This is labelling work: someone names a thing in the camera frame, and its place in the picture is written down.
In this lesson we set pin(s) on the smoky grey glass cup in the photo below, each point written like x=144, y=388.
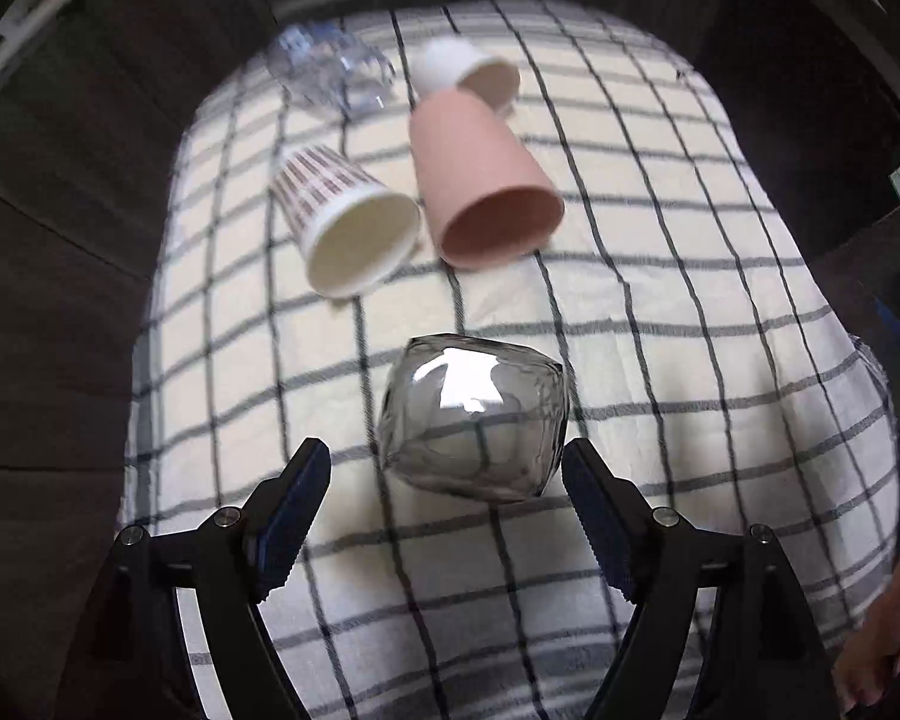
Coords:
x=474, y=424

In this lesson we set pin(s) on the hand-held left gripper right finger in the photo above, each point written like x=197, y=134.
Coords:
x=598, y=514

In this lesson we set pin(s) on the person's right hand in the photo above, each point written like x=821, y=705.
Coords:
x=881, y=645

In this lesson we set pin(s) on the pink plastic cup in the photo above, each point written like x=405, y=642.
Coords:
x=474, y=165

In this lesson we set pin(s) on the clear plastic cup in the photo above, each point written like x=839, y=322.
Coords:
x=322, y=71

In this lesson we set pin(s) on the small white cup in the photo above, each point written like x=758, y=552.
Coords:
x=457, y=67

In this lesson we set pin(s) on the checked white cloth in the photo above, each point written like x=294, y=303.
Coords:
x=690, y=300

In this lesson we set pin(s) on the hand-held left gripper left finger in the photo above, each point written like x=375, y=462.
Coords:
x=294, y=514

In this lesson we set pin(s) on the striped paper cup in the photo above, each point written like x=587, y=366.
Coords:
x=349, y=229

